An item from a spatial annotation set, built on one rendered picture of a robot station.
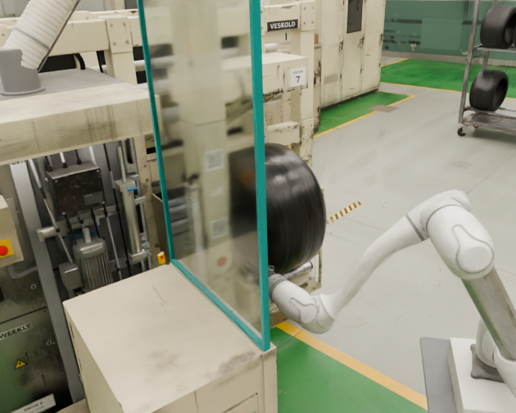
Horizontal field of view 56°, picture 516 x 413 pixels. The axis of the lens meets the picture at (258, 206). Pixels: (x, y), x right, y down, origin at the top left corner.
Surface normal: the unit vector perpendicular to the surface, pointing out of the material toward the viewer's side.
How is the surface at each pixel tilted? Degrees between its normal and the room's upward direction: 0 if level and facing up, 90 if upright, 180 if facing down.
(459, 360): 4
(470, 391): 4
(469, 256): 85
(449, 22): 90
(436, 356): 0
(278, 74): 90
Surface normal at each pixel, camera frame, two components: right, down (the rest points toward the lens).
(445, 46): -0.67, 0.34
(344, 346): -0.04, -0.90
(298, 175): 0.36, -0.45
